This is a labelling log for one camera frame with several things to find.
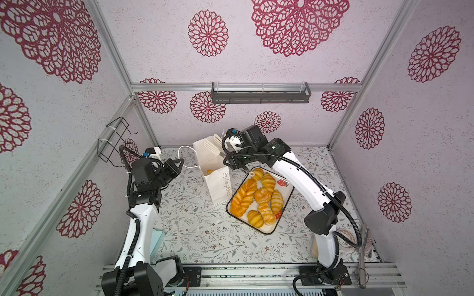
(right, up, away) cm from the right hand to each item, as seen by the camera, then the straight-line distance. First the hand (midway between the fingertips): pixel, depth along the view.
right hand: (227, 156), depth 75 cm
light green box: (-31, -35, +5) cm, 47 cm away
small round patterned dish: (+55, -36, +8) cm, 66 cm away
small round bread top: (+16, -9, +27) cm, 32 cm away
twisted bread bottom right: (+19, -28, +11) cm, 36 cm away
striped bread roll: (+21, -13, +22) cm, 33 cm away
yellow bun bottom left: (+13, -29, +10) cm, 33 cm away
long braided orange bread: (+7, -21, +18) cm, 29 cm away
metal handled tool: (+54, -46, -1) cm, 71 cm away
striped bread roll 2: (+24, -22, +16) cm, 36 cm away
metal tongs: (-5, +4, -2) cm, 7 cm away
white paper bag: (-6, -5, +2) cm, 8 cm away
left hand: (-18, -3, +1) cm, 18 cm away
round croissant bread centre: (+17, -19, +18) cm, 31 cm away
